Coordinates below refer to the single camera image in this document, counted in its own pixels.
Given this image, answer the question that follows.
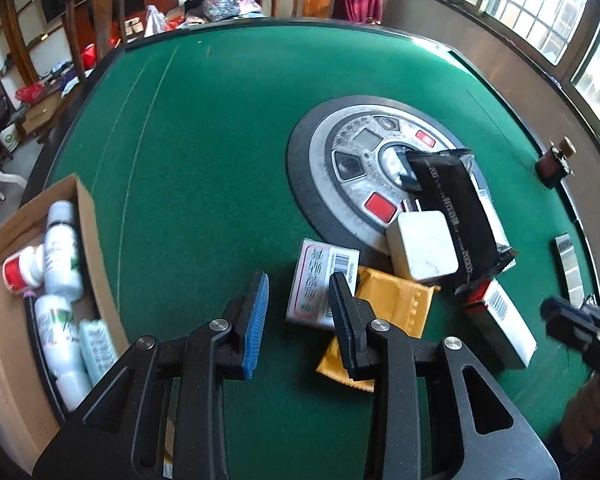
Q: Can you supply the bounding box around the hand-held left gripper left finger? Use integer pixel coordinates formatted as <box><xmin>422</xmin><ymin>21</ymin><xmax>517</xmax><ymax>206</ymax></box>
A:
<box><xmin>32</xmin><ymin>271</ymin><xmax>271</xmax><ymax>480</ymax></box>

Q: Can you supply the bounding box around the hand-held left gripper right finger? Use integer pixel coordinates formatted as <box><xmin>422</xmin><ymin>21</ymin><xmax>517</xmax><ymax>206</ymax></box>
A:
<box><xmin>328</xmin><ymin>272</ymin><xmax>561</xmax><ymax>480</ymax></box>

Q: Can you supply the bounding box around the white card box red frame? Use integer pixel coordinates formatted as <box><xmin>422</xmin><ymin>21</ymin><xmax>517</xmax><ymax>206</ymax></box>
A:
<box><xmin>285</xmin><ymin>238</ymin><xmax>361</xmax><ymax>331</ymax></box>

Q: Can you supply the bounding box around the teal cartoon tissue packet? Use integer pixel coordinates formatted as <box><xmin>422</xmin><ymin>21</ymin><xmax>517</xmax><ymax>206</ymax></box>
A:
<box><xmin>78</xmin><ymin>317</ymin><xmax>118</xmax><ymax>381</ymax></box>

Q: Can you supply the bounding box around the white bottle green print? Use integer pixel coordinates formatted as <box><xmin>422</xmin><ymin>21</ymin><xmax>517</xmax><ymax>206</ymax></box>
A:
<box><xmin>44</xmin><ymin>201</ymin><xmax>85</xmax><ymax>302</ymax></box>
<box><xmin>34</xmin><ymin>294</ymin><xmax>83</xmax><ymax>378</ymax></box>

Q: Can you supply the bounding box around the white pill bottle red label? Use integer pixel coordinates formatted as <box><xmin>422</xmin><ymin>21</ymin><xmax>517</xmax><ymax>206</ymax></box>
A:
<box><xmin>2</xmin><ymin>245</ymin><xmax>48</xmax><ymax>292</ymax></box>

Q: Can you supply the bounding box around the brown cardboard box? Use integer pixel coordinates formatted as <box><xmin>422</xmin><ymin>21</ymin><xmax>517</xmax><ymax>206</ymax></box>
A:
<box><xmin>0</xmin><ymin>174</ymin><xmax>131</xmax><ymax>476</ymax></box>

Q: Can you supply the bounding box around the person's right hand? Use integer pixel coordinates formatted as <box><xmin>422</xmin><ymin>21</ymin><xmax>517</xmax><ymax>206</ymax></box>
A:
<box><xmin>562</xmin><ymin>372</ymin><xmax>600</xmax><ymax>456</ymax></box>

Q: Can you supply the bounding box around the silver metal strip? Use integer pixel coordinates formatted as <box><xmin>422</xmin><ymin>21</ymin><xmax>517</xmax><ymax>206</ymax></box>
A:
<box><xmin>553</xmin><ymin>233</ymin><xmax>585</xmax><ymax>306</ymax></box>

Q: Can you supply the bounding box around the yellow padded envelope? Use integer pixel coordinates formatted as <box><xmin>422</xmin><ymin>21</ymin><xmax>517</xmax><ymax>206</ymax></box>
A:
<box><xmin>316</xmin><ymin>265</ymin><xmax>441</xmax><ymax>393</ymax></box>

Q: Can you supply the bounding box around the white and red box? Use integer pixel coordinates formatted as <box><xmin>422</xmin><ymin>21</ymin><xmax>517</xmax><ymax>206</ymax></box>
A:
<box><xmin>455</xmin><ymin>280</ymin><xmax>537</xmax><ymax>370</ymax></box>

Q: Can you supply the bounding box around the white square charger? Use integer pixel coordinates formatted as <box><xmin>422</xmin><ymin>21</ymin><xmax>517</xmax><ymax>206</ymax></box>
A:
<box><xmin>386</xmin><ymin>202</ymin><xmax>458</xmax><ymax>282</ymax></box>

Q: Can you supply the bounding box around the white flat box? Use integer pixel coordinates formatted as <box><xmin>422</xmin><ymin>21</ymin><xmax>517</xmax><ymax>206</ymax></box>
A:
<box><xmin>475</xmin><ymin>180</ymin><xmax>511</xmax><ymax>248</ymax></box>

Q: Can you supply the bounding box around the round grey table control panel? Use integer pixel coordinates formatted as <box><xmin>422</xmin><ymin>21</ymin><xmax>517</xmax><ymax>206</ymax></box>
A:
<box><xmin>286</xmin><ymin>95</ymin><xmax>501</xmax><ymax>256</ymax></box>

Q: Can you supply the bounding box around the black foil packet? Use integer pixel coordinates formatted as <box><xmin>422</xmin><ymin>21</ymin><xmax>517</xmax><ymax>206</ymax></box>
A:
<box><xmin>405</xmin><ymin>147</ymin><xmax>518</xmax><ymax>291</ymax></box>

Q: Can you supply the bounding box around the small brown bottle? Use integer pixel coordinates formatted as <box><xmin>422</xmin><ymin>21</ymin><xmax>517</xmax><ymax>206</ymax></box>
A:
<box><xmin>536</xmin><ymin>137</ymin><xmax>577</xmax><ymax>191</ymax></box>

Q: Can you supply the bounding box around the low wooden cabinet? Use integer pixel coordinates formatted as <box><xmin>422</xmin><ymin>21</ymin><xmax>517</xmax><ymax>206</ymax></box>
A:
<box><xmin>20</xmin><ymin>87</ymin><xmax>76</xmax><ymax>136</ymax></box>

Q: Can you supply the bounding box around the white bucket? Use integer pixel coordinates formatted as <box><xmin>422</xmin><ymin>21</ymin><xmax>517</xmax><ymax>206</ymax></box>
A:
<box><xmin>0</xmin><ymin>125</ymin><xmax>22</xmax><ymax>161</ymax></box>

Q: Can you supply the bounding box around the white plastic bag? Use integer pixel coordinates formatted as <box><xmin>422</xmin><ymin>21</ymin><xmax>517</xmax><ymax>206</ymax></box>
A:
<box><xmin>145</xmin><ymin>5</ymin><xmax>168</xmax><ymax>36</ymax></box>

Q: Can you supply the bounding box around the pile of clothes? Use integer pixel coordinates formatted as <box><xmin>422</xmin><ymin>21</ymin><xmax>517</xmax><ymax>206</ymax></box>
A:
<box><xmin>184</xmin><ymin>0</ymin><xmax>263</xmax><ymax>23</ymax></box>

